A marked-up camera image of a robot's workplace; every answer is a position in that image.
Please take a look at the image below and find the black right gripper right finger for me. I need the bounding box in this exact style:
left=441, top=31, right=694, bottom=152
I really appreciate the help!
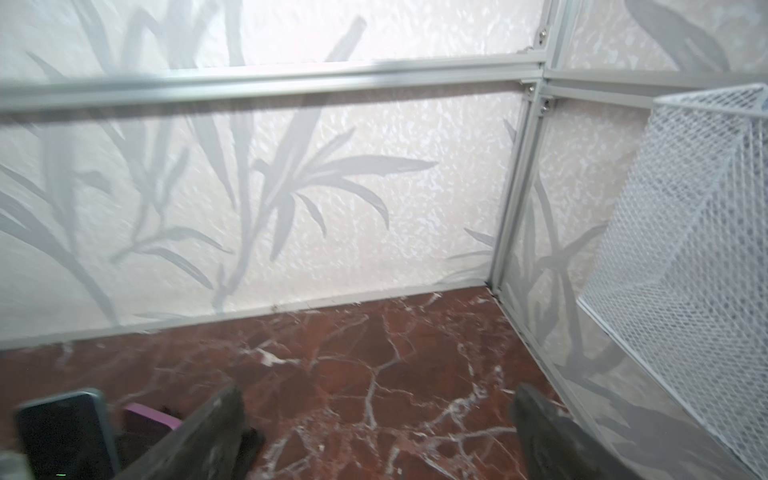
left=511, top=384, right=641, bottom=480

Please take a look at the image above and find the phone in grey-blue case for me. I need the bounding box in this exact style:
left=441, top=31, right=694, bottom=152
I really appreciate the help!
left=14, top=388, right=122, bottom=479

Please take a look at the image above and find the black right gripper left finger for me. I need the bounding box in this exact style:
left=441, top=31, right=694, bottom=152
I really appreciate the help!
left=116, top=386, right=265, bottom=479

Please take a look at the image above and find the phone in purple case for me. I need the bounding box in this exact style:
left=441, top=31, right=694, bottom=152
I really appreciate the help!
left=117, top=403, right=182, bottom=467

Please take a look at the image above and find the white wire mesh basket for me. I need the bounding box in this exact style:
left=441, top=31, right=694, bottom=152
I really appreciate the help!
left=580, top=83, right=767, bottom=478

